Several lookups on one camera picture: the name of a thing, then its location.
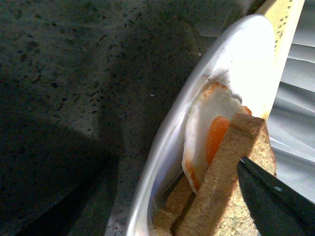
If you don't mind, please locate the fried egg toy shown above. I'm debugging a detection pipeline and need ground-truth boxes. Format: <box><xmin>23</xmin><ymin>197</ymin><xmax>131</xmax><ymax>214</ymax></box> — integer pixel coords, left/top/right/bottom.
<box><xmin>182</xmin><ymin>82</ymin><xmax>252</xmax><ymax>193</ymax></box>

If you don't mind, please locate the white round plate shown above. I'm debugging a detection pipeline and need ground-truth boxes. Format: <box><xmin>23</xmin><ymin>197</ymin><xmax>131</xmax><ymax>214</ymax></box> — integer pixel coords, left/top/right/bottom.
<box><xmin>126</xmin><ymin>14</ymin><xmax>274</xmax><ymax>236</ymax></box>

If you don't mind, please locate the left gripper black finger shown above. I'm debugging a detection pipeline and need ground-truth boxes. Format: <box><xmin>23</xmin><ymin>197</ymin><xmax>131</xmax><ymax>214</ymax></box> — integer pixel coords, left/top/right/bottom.
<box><xmin>237</xmin><ymin>157</ymin><xmax>315</xmax><ymax>236</ymax></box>

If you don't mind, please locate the bread slice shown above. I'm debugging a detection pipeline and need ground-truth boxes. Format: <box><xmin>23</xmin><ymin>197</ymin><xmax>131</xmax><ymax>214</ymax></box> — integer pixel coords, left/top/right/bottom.
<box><xmin>153</xmin><ymin>175</ymin><xmax>195</xmax><ymax>236</ymax></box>
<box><xmin>176</xmin><ymin>114</ymin><xmax>277</xmax><ymax>236</ymax></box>

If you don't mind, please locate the yellow bear tray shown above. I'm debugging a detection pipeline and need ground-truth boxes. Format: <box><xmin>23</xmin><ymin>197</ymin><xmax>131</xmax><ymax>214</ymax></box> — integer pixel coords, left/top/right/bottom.
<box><xmin>256</xmin><ymin>0</ymin><xmax>304</xmax><ymax>119</ymax></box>

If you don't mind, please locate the grey curtain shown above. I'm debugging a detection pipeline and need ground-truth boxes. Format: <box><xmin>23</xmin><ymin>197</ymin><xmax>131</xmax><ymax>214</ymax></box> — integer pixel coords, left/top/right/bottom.
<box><xmin>267</xmin><ymin>0</ymin><xmax>315</xmax><ymax>202</ymax></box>

